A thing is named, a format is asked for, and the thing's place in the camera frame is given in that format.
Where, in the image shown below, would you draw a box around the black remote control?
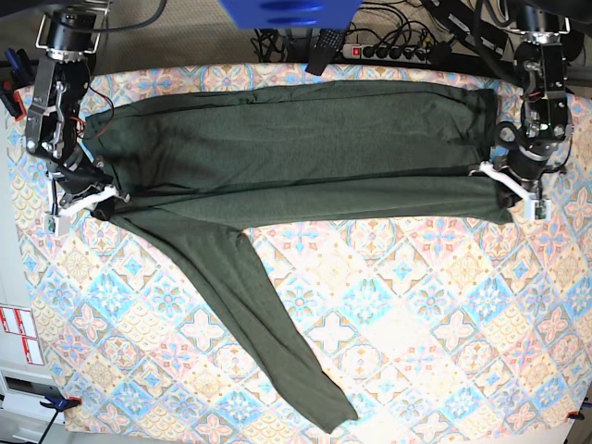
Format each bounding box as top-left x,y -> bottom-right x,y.
305,29 -> 346,76

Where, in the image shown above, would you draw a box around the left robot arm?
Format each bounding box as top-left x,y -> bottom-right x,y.
493,1 -> 573,220

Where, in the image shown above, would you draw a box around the blue clamp top left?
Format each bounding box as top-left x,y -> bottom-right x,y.
1,48 -> 26,121

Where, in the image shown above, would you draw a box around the blue clamp bottom left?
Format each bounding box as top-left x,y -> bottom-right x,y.
39,395 -> 82,444

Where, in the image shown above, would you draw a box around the red white labels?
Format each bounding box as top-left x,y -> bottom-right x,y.
1,305 -> 44,366

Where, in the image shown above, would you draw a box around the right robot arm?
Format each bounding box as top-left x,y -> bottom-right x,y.
24,1 -> 118,231

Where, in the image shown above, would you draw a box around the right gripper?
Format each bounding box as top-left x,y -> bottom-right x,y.
47,156 -> 115,221

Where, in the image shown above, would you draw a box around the dark green long-sleeve shirt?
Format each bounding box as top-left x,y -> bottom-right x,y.
86,80 -> 512,432

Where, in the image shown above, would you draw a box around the white power strip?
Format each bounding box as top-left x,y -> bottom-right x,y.
341,43 -> 428,63

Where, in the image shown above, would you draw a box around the blue plastic box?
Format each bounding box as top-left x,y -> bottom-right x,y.
220,0 -> 362,30

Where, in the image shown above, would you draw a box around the orange clamp bottom right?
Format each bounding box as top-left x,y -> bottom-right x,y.
566,411 -> 585,421

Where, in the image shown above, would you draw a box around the colourful patterned tablecloth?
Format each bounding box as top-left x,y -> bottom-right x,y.
3,62 -> 592,438

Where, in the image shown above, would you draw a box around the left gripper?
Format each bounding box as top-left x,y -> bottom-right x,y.
494,122 -> 567,210

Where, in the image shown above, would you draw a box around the blue clamp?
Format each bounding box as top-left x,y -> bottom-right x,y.
39,395 -> 82,444
1,48 -> 26,121

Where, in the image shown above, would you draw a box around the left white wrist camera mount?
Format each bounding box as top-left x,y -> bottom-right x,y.
469,162 -> 552,221

